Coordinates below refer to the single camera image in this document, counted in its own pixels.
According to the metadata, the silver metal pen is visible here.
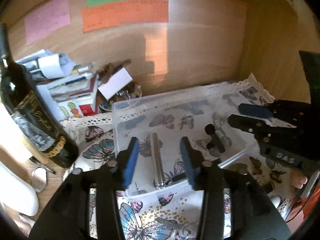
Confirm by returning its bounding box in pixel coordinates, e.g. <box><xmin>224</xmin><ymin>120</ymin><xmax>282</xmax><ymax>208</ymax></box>
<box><xmin>150</xmin><ymin>133</ymin><xmax>165</xmax><ymax>190</ymax></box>

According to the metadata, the person's hand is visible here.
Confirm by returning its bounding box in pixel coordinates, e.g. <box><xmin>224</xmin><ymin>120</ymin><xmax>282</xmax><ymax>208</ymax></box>
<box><xmin>291</xmin><ymin>170</ymin><xmax>308</xmax><ymax>189</ymax></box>

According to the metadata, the clear plastic storage box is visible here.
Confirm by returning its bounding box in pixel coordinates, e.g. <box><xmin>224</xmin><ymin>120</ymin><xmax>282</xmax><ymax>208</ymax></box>
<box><xmin>112</xmin><ymin>82</ymin><xmax>250</xmax><ymax>199</ymax></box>

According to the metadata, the white cylinder container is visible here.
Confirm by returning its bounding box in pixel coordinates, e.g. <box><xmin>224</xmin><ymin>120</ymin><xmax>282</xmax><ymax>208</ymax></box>
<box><xmin>0</xmin><ymin>163</ymin><xmax>39</xmax><ymax>217</ymax></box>

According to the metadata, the butterfly pattern tablecloth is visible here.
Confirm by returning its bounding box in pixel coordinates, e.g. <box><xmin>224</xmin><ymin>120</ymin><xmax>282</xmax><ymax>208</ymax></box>
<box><xmin>62</xmin><ymin>75</ymin><xmax>295</xmax><ymax>239</ymax></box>

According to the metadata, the stack of papers and boxes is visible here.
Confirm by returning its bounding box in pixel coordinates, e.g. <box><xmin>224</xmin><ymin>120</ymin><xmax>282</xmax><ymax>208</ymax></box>
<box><xmin>17</xmin><ymin>49</ymin><xmax>99</xmax><ymax>121</ymax></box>

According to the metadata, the bowl of small trinkets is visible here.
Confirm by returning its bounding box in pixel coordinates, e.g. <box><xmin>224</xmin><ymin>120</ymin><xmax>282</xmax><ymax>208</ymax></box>
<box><xmin>97</xmin><ymin>59</ymin><xmax>143</xmax><ymax>112</ymax></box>

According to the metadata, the dark wine bottle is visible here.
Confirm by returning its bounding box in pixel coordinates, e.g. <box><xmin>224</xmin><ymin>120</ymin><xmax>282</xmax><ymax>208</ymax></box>
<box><xmin>1</xmin><ymin>24</ymin><xmax>79</xmax><ymax>168</ymax></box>

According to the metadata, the orange sticky note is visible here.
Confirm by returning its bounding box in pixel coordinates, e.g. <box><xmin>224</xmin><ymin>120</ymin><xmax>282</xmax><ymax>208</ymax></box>
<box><xmin>81</xmin><ymin>0</ymin><xmax>169</xmax><ymax>33</ymax></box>

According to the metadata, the pink sticky note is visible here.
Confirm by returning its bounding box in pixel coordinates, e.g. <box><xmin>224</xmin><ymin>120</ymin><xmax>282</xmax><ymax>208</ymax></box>
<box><xmin>24</xmin><ymin>0</ymin><xmax>71</xmax><ymax>45</ymax></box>

